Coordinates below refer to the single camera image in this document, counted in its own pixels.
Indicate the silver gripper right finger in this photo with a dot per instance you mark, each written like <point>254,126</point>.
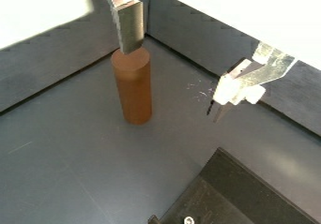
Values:
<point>242,83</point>

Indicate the brown round cylinder peg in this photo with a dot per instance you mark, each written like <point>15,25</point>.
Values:
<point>133,76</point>

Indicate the blue shape sorting board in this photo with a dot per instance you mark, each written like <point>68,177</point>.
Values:
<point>229,195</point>

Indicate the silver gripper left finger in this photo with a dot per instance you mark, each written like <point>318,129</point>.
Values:
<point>128,15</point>

